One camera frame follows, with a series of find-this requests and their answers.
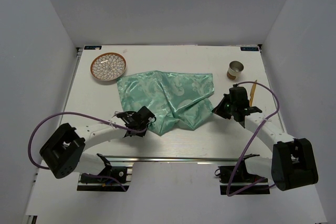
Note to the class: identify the right blue table sticker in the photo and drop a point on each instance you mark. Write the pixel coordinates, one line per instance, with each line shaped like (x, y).
(249, 48)

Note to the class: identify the metal cup with paper sleeve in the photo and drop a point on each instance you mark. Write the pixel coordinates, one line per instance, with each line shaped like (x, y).
(235, 69)

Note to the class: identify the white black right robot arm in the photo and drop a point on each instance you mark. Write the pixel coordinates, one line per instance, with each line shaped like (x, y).
(292, 164)

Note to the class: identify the left blue table sticker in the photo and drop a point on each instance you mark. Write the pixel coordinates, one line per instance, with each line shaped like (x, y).
(91, 47)

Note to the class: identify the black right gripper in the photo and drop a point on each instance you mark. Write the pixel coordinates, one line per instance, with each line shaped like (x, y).
(219, 109)

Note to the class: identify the green satin placemat cloth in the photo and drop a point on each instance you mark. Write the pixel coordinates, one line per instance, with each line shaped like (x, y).
(176, 99)

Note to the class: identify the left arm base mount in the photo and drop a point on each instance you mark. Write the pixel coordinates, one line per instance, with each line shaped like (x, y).
(116, 178)

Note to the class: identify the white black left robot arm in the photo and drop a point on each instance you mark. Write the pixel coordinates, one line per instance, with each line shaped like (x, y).
(64, 150)

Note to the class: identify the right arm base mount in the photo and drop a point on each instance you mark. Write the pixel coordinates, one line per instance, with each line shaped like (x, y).
(240, 180)

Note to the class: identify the floral patterned ceramic plate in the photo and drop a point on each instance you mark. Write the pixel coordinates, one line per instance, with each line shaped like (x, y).
(108, 66)

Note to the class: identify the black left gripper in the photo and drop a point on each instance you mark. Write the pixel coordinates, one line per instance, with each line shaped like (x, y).
(142, 133)

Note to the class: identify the blue table sticker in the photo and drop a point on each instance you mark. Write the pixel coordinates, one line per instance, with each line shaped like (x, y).
(91, 47)
(249, 48)

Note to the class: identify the gold knife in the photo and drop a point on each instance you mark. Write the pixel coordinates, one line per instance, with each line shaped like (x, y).
(252, 93)

